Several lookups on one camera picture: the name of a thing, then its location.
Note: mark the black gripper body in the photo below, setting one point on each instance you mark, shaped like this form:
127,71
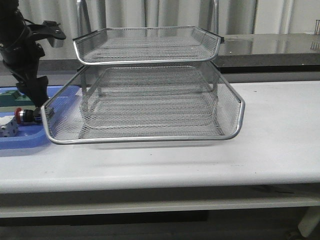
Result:
21,53

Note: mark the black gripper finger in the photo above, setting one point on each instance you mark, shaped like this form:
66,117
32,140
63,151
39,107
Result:
22,88
36,89

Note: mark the red emergency push button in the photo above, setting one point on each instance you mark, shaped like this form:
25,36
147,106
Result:
28,116

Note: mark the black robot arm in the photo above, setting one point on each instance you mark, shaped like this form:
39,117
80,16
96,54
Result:
9,13

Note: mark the green electrical module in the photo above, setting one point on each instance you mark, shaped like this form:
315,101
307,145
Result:
12,98

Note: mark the blue plastic tray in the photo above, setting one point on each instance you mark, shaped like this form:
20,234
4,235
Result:
28,136

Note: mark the white plastic block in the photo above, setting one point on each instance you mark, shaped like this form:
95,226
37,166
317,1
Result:
8,126

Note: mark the silver mesh top tray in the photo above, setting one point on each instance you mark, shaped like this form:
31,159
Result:
140,45

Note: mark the grey stone counter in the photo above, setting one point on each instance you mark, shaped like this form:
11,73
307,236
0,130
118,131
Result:
269,53

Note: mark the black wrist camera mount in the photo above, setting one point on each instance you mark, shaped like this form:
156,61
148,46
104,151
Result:
49,30

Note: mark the grey metal rack frame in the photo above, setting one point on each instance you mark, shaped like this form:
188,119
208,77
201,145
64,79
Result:
83,17

